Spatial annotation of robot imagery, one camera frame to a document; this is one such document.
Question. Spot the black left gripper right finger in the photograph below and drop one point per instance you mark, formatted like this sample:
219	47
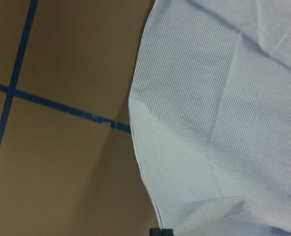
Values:
166	232

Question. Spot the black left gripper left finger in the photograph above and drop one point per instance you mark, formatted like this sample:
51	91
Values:
155	232

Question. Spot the light blue striped shirt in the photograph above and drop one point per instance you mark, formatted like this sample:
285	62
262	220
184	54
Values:
210	116

